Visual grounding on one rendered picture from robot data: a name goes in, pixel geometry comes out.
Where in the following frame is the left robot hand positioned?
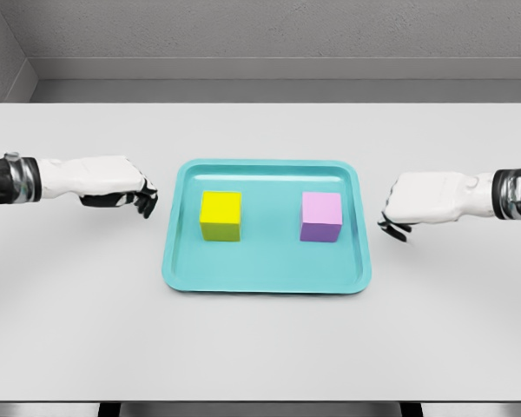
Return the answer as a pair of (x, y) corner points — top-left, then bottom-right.
(67, 156), (160, 220)

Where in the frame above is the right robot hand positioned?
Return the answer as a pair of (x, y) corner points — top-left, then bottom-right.
(376, 171), (462, 245)

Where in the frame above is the purple cube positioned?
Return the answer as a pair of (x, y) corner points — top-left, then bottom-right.
(299, 191), (343, 243)

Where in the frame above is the yellow cube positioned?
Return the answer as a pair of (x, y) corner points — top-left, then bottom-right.
(199, 190), (243, 242)

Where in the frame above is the teal tray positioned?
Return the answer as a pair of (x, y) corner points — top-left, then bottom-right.
(161, 157), (372, 297)

